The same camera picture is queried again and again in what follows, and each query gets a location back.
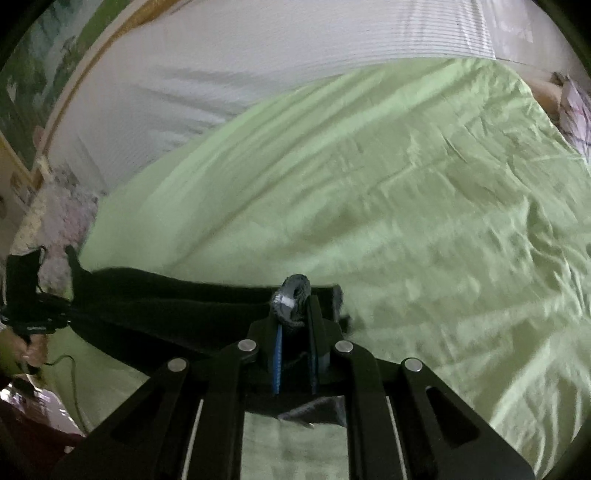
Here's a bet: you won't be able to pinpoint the light green bed sheet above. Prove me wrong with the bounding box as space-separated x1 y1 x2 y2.
41 57 591 480

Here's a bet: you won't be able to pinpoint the person's left hand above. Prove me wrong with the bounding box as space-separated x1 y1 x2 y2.
0 328 49 377

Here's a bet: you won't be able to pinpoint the black pants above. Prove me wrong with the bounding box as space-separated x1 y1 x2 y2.
64 244 355 430

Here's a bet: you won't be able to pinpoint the gold framed wall picture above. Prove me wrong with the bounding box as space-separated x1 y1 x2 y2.
1 1 184 185

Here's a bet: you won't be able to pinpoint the yellow floral pillow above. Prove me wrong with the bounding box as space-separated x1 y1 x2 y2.
9 155 52 254

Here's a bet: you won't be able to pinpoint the floral cloth at bedside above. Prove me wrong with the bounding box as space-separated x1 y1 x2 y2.
553 72 591 164

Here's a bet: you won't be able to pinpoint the white striped headboard cushion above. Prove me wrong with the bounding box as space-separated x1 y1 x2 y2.
45 1 494 192

